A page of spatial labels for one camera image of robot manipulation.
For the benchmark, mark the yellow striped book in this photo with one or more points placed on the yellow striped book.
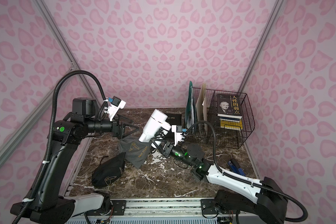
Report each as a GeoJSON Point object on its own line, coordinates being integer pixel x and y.
{"type": "Point", "coordinates": [232, 124]}

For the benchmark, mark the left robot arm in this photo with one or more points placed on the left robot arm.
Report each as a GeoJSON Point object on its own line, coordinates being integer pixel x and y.
{"type": "Point", "coordinates": [43, 204]}

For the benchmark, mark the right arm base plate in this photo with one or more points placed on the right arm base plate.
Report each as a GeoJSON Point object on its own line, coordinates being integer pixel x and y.
{"type": "Point", "coordinates": [211, 208]}

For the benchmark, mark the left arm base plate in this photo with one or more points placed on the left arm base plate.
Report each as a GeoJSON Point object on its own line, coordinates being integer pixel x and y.
{"type": "Point", "coordinates": [114, 207]}

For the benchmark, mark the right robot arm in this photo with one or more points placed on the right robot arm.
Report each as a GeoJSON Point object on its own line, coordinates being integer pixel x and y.
{"type": "Point", "coordinates": [259, 197]}

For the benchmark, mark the black portrait book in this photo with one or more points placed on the black portrait book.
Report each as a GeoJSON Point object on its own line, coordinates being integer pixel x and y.
{"type": "Point", "coordinates": [229, 106]}

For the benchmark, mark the grey hair dryer pouch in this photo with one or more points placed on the grey hair dryer pouch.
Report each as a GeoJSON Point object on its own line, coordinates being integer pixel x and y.
{"type": "Point", "coordinates": [136, 151]}

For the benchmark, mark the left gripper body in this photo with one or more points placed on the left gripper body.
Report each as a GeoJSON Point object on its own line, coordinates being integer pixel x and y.
{"type": "Point", "coordinates": [120, 129]}

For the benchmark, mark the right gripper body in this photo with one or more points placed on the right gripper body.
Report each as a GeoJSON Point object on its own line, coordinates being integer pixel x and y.
{"type": "Point", "coordinates": [166, 149]}

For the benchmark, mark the white hair dryer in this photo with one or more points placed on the white hair dryer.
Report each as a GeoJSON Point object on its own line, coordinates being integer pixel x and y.
{"type": "Point", "coordinates": [155, 129]}

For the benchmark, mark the blue stapler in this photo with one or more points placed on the blue stapler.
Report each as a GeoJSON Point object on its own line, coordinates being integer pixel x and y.
{"type": "Point", "coordinates": [235, 167]}

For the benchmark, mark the black pouch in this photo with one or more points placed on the black pouch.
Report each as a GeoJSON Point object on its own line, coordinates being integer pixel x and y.
{"type": "Point", "coordinates": [173, 119]}
{"type": "Point", "coordinates": [108, 172]}

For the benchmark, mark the black wire basket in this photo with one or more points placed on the black wire basket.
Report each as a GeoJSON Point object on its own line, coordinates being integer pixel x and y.
{"type": "Point", "coordinates": [225, 137]}

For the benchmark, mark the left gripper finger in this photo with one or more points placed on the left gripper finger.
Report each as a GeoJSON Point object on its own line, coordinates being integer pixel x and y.
{"type": "Point", "coordinates": [127, 131]}
{"type": "Point", "coordinates": [126, 122]}

